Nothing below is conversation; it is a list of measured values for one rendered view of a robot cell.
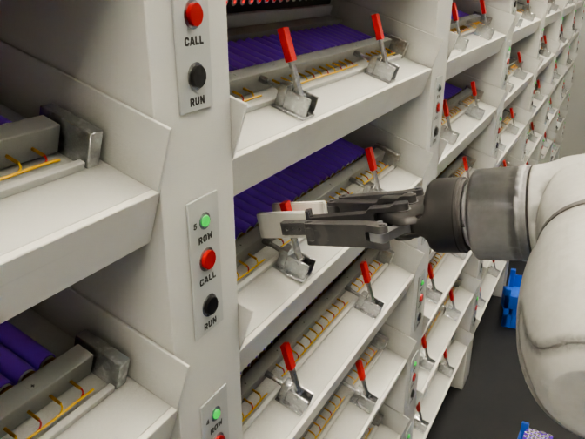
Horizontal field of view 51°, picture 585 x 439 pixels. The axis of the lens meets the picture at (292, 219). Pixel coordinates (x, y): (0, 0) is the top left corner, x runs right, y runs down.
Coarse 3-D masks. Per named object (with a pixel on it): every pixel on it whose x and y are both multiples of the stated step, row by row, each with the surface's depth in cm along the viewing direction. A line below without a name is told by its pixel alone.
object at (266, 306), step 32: (384, 160) 108; (416, 160) 107; (256, 256) 73; (320, 256) 77; (352, 256) 85; (256, 288) 67; (288, 288) 69; (320, 288) 77; (256, 320) 63; (288, 320) 70; (256, 352) 64
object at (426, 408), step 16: (464, 336) 193; (448, 352) 188; (464, 352) 191; (448, 368) 178; (432, 384) 174; (448, 384) 176; (432, 400) 168; (416, 416) 157; (432, 416) 163; (416, 432) 156
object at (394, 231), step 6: (390, 228) 59; (396, 228) 59; (402, 228) 59; (408, 228) 59; (372, 234) 59; (378, 234) 58; (384, 234) 58; (390, 234) 58; (396, 234) 59; (372, 240) 59; (378, 240) 58; (384, 240) 58
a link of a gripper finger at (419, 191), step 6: (366, 192) 70; (372, 192) 70; (378, 192) 69; (384, 192) 69; (390, 192) 68; (396, 192) 68; (402, 192) 67; (414, 192) 67; (420, 192) 67; (342, 198) 70; (348, 198) 70; (354, 198) 70; (360, 198) 69; (366, 198) 69; (372, 198) 69; (378, 198) 69
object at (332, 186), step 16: (336, 176) 93; (352, 176) 95; (320, 192) 86; (336, 192) 91; (352, 192) 93; (240, 240) 70; (256, 240) 71; (272, 240) 76; (288, 240) 76; (240, 256) 69
